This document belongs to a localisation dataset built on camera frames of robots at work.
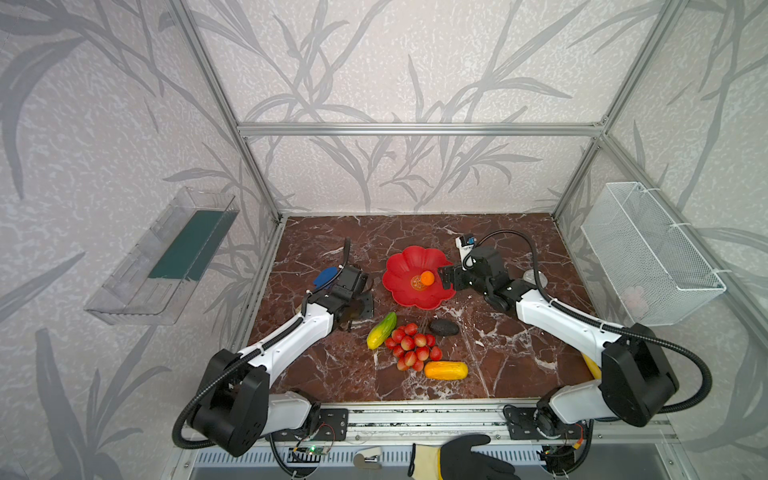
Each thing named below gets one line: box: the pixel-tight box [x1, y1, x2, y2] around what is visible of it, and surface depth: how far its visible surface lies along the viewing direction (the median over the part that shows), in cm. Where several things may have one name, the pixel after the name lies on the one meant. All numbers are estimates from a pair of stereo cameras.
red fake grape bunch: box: [385, 323, 443, 372], surface depth 83 cm
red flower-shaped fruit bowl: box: [382, 246, 456, 310], surface depth 105 cm
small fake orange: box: [421, 270, 435, 286], surface depth 100 cm
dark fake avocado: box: [430, 319, 459, 336], surface depth 88 cm
